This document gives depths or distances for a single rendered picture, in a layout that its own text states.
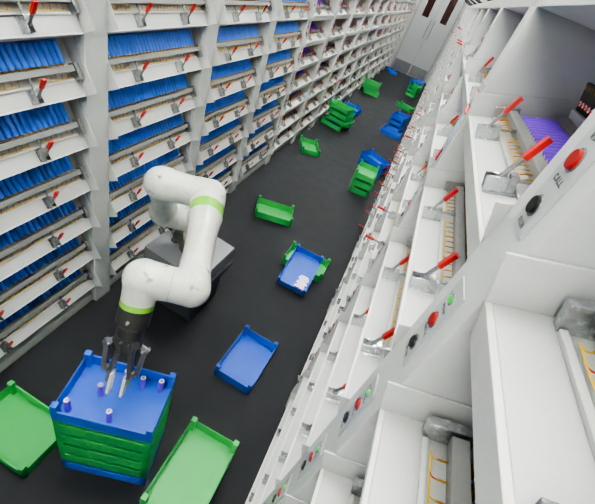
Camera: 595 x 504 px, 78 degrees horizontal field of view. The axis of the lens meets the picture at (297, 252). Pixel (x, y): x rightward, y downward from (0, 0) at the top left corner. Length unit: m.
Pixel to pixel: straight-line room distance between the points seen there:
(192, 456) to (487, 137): 1.39
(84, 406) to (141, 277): 0.53
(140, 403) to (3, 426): 0.63
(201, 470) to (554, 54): 1.59
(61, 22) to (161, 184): 0.51
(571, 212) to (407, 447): 0.29
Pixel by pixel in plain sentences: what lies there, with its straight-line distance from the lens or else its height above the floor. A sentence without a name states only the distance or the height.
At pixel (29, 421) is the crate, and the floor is 0.00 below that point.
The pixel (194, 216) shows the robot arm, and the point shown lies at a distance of 1.24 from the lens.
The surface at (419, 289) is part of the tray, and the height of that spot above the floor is 1.30.
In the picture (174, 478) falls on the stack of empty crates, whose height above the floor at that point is 0.16.
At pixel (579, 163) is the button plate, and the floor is 1.61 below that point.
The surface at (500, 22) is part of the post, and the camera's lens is 1.69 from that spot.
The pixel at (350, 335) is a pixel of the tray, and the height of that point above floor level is 0.90.
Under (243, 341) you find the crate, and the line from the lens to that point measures 2.06.
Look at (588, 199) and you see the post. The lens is 0.32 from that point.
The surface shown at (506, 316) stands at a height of 1.50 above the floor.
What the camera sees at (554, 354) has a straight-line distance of 0.33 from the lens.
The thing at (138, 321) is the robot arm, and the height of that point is 0.78.
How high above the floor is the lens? 1.67
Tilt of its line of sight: 38 degrees down
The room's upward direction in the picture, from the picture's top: 23 degrees clockwise
